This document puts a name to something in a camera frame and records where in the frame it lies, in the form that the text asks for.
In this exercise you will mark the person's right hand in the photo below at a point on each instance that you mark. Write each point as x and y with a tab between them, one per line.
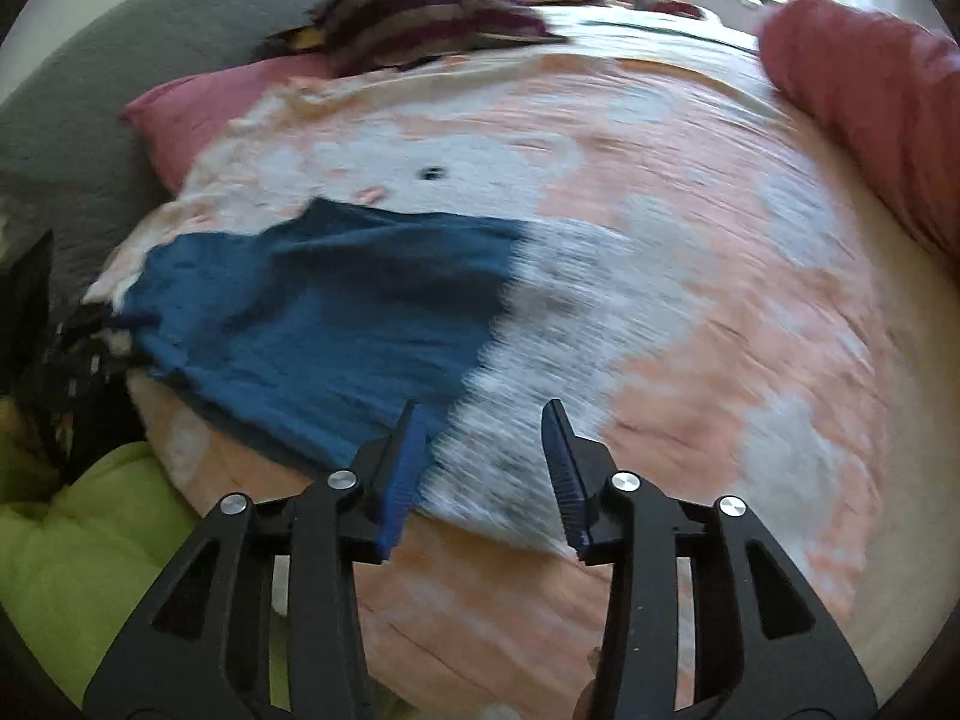
586	694

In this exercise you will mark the blue pants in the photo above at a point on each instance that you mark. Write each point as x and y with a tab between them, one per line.
315	315

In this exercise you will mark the pink pillow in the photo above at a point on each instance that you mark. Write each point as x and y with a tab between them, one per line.
195	112

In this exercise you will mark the grey upholstered headboard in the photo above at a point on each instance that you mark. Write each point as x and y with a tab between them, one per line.
112	37

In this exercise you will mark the red bolster pillow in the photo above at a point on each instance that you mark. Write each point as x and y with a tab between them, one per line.
862	90

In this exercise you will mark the purple striped pillow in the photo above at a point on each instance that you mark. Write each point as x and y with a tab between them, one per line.
420	22

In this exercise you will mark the peach and white printed blanket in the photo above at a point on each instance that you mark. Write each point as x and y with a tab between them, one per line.
675	165

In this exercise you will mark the cream bed sheet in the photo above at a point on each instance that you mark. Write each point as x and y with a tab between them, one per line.
907	390

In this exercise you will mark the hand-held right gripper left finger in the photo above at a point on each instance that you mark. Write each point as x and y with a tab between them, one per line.
397	487

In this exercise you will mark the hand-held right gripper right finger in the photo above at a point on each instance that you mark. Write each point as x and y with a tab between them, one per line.
566	487

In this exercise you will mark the person's green clothing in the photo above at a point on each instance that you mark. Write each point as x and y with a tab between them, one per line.
82	540

